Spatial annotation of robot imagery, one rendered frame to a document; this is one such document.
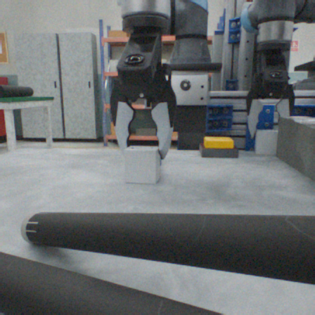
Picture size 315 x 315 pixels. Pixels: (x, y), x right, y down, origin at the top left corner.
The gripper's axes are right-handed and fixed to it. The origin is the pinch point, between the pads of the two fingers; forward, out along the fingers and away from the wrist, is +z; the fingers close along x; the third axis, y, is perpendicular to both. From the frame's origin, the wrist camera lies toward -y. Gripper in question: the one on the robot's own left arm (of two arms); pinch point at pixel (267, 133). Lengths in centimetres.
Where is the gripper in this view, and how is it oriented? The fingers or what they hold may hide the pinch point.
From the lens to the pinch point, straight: 77.3
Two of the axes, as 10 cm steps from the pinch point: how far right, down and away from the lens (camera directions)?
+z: 0.0, 9.8, 2.1
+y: 2.3, -2.1, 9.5
